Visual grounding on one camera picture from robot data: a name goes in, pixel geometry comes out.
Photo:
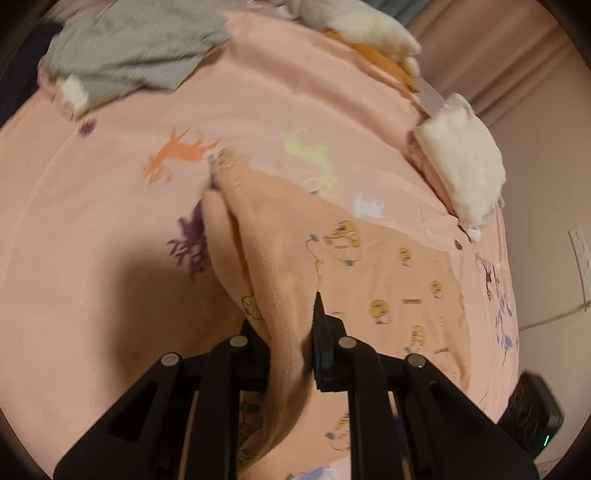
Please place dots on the white goose plush toy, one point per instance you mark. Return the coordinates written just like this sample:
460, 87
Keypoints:
360, 23

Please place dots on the grey garment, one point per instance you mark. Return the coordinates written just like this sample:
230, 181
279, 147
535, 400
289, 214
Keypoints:
138, 46

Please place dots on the navy garment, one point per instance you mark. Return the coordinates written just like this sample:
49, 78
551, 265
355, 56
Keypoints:
23, 60

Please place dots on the pink curtain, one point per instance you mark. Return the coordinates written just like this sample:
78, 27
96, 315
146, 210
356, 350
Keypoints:
485, 46

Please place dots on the white fleece folded blanket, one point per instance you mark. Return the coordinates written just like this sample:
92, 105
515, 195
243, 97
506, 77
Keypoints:
466, 157

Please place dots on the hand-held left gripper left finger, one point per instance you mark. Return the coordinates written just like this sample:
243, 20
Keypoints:
258, 360

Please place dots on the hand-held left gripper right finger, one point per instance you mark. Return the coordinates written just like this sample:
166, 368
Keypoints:
323, 341

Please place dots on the pink animal print bedsheet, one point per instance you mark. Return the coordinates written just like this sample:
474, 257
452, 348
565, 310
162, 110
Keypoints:
115, 207

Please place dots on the pink cartoon print shirt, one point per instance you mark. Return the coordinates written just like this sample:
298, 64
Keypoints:
369, 277

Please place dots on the pink white-cuffed garment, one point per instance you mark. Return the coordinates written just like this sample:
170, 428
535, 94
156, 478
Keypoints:
69, 92

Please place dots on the white wall socket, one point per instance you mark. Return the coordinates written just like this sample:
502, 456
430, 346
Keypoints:
581, 249

